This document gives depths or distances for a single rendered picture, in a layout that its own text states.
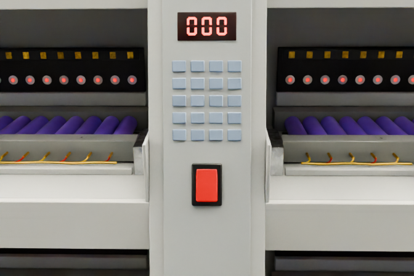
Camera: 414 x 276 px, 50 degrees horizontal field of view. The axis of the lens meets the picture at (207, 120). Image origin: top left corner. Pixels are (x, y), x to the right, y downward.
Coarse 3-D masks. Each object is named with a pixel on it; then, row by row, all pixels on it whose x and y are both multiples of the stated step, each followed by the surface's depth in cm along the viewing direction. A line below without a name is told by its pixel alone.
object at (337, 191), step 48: (288, 48) 51; (336, 48) 51; (384, 48) 51; (288, 96) 53; (336, 96) 52; (384, 96) 52; (288, 144) 42; (336, 144) 42; (384, 144) 42; (288, 192) 37; (336, 192) 37; (384, 192) 37; (288, 240) 37; (336, 240) 37; (384, 240) 37
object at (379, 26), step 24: (0, 24) 56; (24, 24) 55; (48, 24) 55; (72, 24) 55; (96, 24) 55; (120, 24) 55; (144, 24) 55; (288, 24) 55; (312, 24) 55; (336, 24) 54; (360, 24) 54; (384, 24) 54; (408, 24) 54; (144, 48) 55
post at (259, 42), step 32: (160, 0) 35; (256, 0) 35; (160, 32) 35; (256, 32) 35; (160, 64) 35; (256, 64) 35; (160, 96) 35; (256, 96) 35; (160, 128) 36; (256, 128) 35; (160, 160) 36; (256, 160) 36; (160, 192) 36; (256, 192) 36; (160, 224) 36; (256, 224) 36; (160, 256) 36; (256, 256) 36
